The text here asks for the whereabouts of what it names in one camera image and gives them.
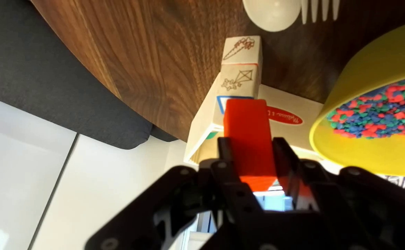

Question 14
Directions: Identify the orange wooden block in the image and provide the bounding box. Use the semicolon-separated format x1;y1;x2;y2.
223;98;276;191

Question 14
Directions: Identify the white plastic fork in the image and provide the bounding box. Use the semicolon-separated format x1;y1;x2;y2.
301;0;341;23

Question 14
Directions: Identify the white plastic spoon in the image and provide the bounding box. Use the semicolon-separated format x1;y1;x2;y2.
242;0;301;31

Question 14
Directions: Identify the yellow bowl with beads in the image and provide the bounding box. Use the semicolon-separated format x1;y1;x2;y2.
309;24;405;174

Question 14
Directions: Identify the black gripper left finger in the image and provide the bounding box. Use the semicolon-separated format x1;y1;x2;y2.
209;137;262;250

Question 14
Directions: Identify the dark grey sofa chair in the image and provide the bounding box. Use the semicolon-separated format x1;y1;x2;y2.
0;0;174;149

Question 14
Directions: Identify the alphabet wooden block stack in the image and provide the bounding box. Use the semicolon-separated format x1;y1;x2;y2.
212;34;263;127

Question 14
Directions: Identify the white wooden box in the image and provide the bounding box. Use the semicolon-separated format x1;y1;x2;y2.
184;84;322;163

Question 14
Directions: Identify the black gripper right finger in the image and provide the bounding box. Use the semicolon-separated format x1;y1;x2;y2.
272;137;351;250

